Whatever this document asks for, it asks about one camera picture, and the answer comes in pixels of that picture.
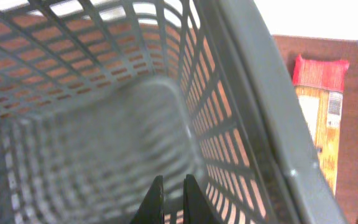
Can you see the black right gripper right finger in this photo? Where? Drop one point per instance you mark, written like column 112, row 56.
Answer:
column 195, row 207

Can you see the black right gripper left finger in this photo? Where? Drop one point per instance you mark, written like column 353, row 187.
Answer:
column 151, row 210

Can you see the grey plastic mesh basket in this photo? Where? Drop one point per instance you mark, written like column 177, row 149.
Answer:
column 97, row 98

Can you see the red orange pasta packet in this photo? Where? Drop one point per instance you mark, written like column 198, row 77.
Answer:
column 319, row 86

